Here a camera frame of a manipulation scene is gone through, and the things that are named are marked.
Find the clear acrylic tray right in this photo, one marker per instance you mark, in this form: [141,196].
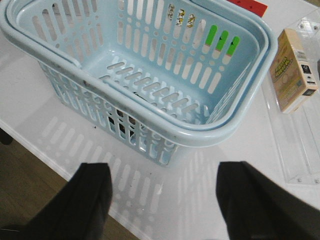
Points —
[297,134]

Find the beige snack box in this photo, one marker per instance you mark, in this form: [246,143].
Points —
[291,74]

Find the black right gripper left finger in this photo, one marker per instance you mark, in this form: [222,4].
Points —
[78,212]

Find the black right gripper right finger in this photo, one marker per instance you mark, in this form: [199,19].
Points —
[255,208]

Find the red orange box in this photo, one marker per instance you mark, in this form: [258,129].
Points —
[253,6]

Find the light blue plastic basket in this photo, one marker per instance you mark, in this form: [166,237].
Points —
[159,75]

